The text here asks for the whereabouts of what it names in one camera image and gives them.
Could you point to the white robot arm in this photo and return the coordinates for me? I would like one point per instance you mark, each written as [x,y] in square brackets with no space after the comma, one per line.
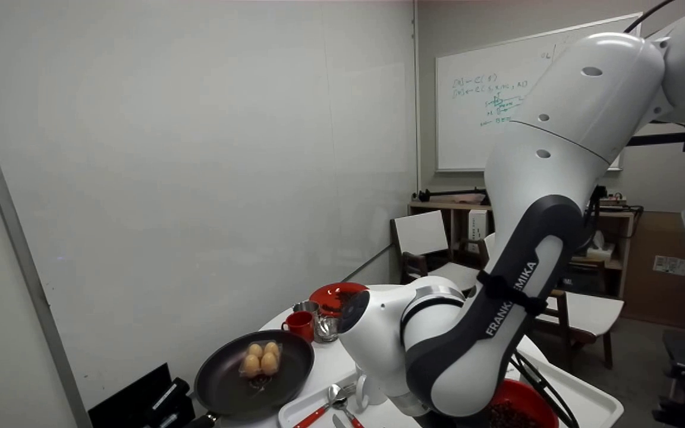
[438,351]

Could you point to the small steel bowl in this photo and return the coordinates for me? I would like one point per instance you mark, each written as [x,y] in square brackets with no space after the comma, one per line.
[328,330]

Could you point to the red bowl near front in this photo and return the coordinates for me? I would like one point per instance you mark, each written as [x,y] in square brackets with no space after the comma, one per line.
[518,406]

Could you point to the left white chair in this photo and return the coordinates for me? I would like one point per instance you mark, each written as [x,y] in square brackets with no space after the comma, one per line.
[427,250]

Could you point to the white chair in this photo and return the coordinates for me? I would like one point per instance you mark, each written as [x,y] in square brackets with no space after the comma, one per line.
[581,319]
[427,250]

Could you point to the red plate far side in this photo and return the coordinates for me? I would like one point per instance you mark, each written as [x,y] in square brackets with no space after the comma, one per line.
[332,298]

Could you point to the red mug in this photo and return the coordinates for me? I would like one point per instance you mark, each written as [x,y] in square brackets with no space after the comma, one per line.
[301,325]

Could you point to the wooden shelf unit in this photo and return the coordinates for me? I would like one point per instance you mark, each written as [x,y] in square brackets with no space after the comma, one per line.
[598,269]

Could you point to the brown egg right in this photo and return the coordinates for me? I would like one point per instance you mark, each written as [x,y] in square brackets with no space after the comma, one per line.
[269,364]

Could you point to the brown egg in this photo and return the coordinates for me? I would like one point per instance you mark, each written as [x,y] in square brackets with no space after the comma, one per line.
[269,364]
[250,368]

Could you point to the brown egg left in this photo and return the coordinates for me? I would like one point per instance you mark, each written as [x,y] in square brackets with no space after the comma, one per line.
[250,368]

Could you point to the whiteboard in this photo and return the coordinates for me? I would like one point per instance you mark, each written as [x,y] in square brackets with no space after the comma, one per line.
[477,92]

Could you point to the white mug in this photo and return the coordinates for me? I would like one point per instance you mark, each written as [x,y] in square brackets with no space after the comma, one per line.
[362,394]

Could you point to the black frying pan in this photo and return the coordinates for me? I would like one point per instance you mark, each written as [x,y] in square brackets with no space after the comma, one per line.
[250,380]

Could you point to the right white chair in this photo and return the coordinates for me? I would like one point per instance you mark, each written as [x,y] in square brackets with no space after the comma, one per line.
[581,319]

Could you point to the black camera stand bar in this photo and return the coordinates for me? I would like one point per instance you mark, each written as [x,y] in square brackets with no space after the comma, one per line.
[445,193]

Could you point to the red handled spoon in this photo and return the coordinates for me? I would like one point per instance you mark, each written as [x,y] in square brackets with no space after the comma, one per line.
[332,394]

